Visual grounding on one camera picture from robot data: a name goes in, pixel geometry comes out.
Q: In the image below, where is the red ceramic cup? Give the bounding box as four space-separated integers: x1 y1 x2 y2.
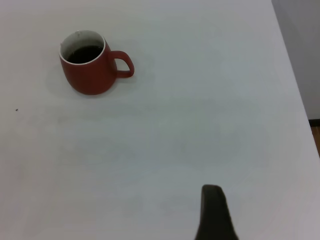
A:
58 29 136 96

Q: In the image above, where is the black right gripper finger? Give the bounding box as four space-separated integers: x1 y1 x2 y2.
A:
194 184 240 240

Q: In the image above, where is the dark coffee liquid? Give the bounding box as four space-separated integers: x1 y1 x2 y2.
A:
66 45 104 64

